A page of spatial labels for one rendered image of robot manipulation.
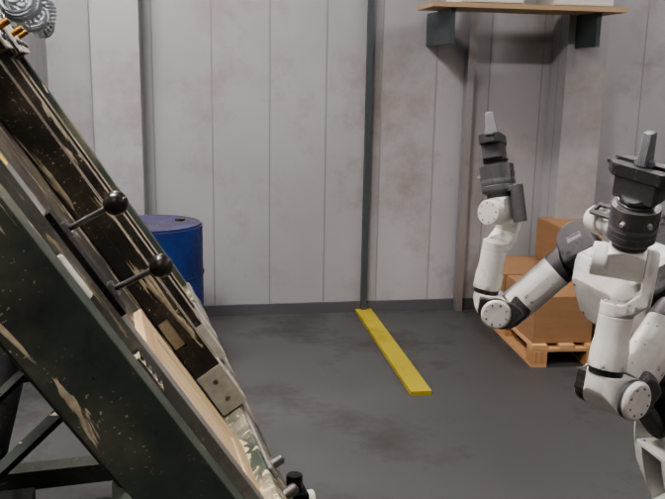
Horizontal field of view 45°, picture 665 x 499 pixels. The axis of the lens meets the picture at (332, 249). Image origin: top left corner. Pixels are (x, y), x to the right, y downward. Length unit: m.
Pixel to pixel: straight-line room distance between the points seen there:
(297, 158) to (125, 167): 1.21
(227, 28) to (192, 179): 1.07
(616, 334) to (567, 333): 3.59
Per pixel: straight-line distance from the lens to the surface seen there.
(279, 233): 5.87
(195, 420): 1.41
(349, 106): 5.84
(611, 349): 1.61
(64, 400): 1.12
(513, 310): 2.13
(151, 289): 1.97
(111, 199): 1.26
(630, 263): 1.59
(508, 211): 2.10
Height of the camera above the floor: 1.73
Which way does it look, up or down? 12 degrees down
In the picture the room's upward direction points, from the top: 1 degrees clockwise
